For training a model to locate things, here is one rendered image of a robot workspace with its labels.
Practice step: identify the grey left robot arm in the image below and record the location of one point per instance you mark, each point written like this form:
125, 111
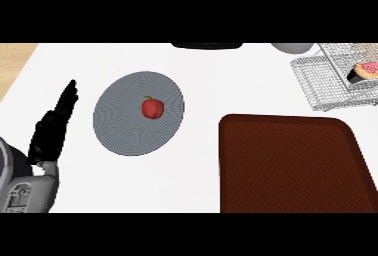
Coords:
24, 190

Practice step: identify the round grey placemat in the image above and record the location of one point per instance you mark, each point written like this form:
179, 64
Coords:
139, 113

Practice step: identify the black appliance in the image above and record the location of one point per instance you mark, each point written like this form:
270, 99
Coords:
207, 45

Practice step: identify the grey round object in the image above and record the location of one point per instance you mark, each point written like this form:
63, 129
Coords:
292, 47

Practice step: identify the brown rectangular tray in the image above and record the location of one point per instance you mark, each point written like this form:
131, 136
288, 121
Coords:
295, 163

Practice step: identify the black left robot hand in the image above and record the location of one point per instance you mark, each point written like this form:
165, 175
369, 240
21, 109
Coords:
49, 133

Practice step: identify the red bell pepper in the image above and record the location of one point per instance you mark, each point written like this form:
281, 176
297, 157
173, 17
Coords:
152, 108

